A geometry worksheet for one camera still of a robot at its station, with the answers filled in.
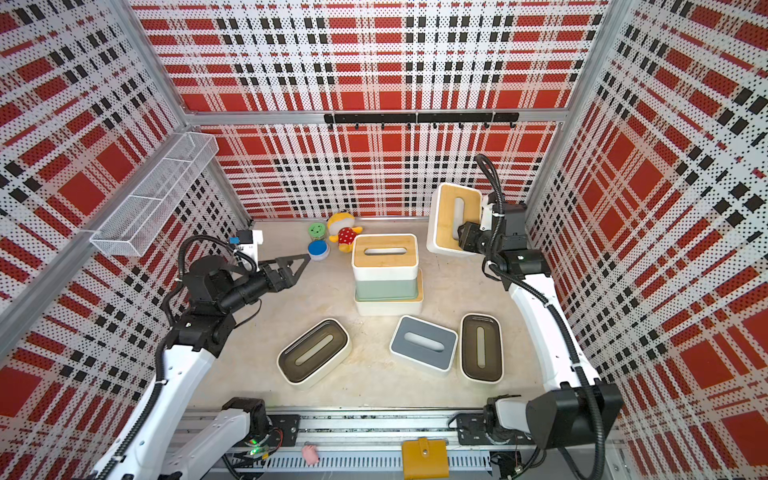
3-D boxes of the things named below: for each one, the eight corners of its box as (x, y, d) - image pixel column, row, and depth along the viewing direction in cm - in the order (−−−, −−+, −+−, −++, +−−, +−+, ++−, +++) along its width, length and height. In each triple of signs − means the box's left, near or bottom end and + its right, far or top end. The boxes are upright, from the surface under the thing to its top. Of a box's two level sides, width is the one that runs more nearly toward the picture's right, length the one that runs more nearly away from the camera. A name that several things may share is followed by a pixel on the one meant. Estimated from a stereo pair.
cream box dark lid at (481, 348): (457, 382, 82) (460, 376, 78) (459, 319, 95) (462, 309, 90) (500, 389, 81) (506, 383, 76) (496, 324, 94) (501, 315, 89)
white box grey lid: (386, 358, 87) (386, 352, 83) (401, 320, 95) (401, 312, 91) (450, 380, 83) (452, 375, 79) (459, 338, 91) (462, 331, 87)
